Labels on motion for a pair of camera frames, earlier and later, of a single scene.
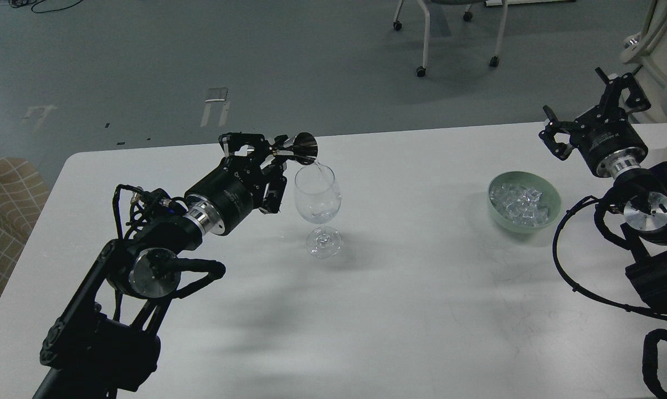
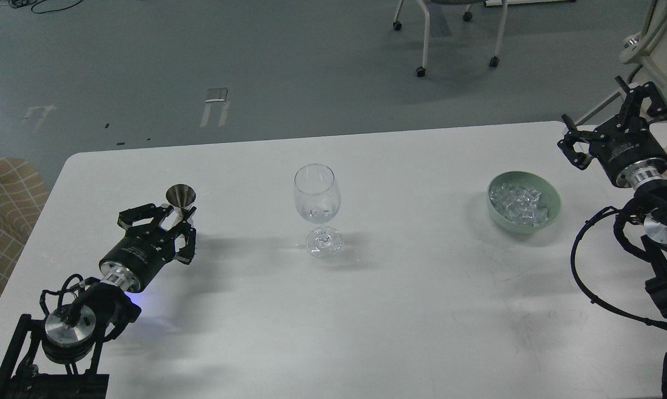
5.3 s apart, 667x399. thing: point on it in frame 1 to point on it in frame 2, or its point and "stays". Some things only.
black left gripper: x=226 y=194 to x=132 y=260
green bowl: x=523 y=202 stays
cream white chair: x=662 y=47 stays
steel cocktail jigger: x=305 y=148 to x=180 y=196
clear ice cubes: x=522 y=206 stays
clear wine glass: x=318 y=200 stays
